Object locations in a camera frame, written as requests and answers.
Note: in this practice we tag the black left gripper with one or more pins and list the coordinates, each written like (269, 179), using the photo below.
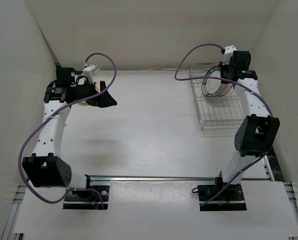
(103, 99)

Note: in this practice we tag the white front cover board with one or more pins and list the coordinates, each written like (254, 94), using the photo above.
(144, 210)

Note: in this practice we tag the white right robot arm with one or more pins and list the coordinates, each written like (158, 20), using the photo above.
(257, 132)

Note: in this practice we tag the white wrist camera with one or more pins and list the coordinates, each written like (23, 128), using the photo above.
(90, 72)
(227, 53)

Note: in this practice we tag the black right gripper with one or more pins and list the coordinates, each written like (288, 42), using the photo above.
(222, 68)

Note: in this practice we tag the wire dish rack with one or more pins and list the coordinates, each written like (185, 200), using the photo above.
(213, 112)

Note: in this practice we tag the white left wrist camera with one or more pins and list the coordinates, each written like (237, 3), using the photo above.
(90, 72)

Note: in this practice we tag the cream plate with calligraphy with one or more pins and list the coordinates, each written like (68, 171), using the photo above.
(86, 90)

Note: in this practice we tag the white plate green rim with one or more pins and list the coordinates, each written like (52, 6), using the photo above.
(212, 87)

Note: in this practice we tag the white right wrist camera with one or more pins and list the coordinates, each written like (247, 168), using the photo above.
(227, 53)

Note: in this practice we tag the white plate orange pattern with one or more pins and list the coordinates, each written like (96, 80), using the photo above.
(225, 90)

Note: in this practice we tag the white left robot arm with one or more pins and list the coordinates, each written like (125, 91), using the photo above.
(45, 167)

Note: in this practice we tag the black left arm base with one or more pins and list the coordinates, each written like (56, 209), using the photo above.
(88, 200)

